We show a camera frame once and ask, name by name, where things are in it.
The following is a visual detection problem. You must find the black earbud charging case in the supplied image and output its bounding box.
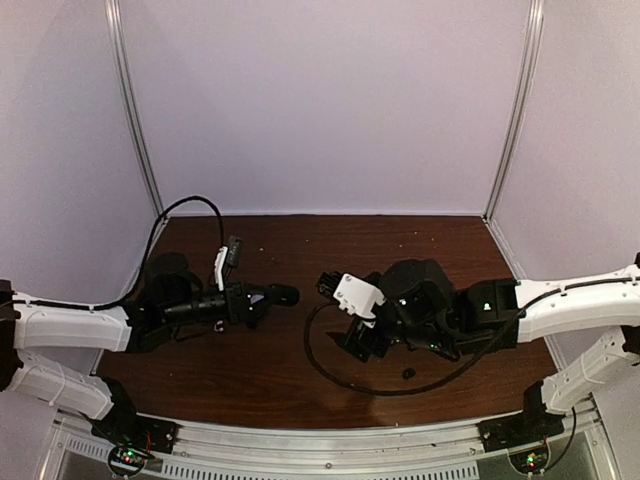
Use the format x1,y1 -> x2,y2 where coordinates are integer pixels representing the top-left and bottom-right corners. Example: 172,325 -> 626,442
266,284 -> 300,307

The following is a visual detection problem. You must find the black wireless earbud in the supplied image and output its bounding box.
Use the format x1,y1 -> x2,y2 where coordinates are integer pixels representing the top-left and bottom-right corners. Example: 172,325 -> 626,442
402,368 -> 416,380

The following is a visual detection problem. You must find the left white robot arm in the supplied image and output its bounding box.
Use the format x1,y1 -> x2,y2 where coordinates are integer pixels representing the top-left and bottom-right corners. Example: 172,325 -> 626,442
1,252 -> 299,444

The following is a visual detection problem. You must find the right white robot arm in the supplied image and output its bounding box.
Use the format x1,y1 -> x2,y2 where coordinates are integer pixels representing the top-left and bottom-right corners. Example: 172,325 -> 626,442
317,259 -> 639,442

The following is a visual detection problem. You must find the left circuit board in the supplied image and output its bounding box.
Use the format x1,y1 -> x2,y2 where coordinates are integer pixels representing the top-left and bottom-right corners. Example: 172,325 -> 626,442
107,446 -> 150,477

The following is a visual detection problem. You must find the circuit board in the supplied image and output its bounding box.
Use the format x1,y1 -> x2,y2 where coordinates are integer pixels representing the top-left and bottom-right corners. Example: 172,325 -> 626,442
509,446 -> 550,476
107,446 -> 150,477

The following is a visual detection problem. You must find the right circuit board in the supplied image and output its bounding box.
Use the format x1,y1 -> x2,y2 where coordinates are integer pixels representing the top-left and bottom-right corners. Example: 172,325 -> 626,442
509,446 -> 550,476

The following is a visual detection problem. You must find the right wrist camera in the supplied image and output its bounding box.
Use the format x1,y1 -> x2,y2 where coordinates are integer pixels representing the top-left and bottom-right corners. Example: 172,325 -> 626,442
316,272 -> 386,328

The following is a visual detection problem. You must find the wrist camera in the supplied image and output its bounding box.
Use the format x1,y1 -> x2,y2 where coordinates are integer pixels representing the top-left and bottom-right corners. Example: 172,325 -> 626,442
212,236 -> 243,291
316,272 -> 386,328

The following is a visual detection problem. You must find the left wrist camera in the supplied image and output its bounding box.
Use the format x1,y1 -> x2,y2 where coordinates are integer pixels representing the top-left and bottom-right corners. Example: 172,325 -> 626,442
212,236 -> 243,291

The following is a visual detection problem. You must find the left black camera cable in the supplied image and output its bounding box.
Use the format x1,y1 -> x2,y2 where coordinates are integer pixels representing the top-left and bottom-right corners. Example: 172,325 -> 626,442
124,195 -> 225,311

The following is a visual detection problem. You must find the black camera cable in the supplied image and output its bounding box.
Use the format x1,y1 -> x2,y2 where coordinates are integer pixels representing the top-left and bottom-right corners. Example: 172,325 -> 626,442
124,195 -> 225,311
303,304 -> 521,396

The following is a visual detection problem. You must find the right black camera cable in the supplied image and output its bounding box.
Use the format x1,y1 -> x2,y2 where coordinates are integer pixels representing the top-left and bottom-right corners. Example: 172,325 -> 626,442
303,304 -> 521,396

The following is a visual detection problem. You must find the front aluminium rail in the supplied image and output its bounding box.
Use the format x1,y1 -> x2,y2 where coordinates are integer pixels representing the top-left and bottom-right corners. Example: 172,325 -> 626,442
44,389 -> 621,480

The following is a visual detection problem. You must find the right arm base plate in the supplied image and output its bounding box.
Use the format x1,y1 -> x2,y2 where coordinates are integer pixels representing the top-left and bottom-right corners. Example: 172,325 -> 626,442
478,414 -> 564,453

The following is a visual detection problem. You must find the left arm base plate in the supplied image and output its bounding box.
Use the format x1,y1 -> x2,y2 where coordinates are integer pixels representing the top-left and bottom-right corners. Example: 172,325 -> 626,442
87,415 -> 178,454

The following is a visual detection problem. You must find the left aluminium frame post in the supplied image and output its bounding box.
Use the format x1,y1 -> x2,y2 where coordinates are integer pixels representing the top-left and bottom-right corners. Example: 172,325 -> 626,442
104,0 -> 164,215

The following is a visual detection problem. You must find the aluminium frame post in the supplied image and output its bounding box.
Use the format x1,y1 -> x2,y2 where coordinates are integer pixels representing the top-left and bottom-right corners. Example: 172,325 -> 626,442
104,0 -> 164,215
483,0 -> 545,224

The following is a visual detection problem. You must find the right aluminium frame post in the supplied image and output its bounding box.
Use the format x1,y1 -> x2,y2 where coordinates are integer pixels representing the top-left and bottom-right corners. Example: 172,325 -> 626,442
483,0 -> 545,224

